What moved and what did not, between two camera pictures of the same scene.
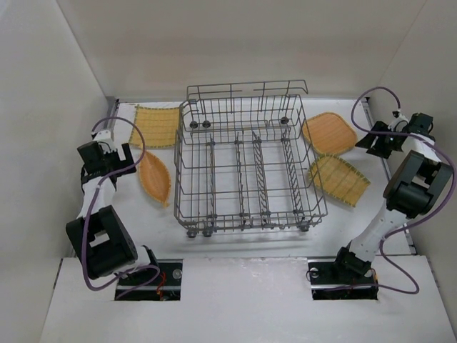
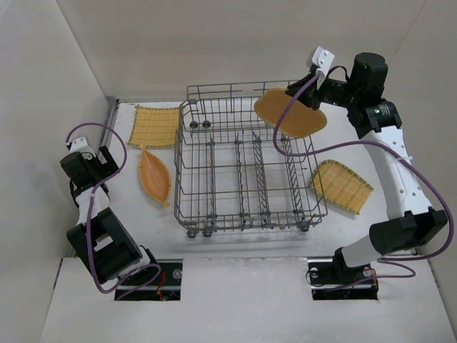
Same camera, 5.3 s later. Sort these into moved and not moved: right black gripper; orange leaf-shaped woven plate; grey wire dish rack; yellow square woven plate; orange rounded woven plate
Moved: orange rounded woven plate; right black gripper
Not moved: orange leaf-shaped woven plate; grey wire dish rack; yellow square woven plate
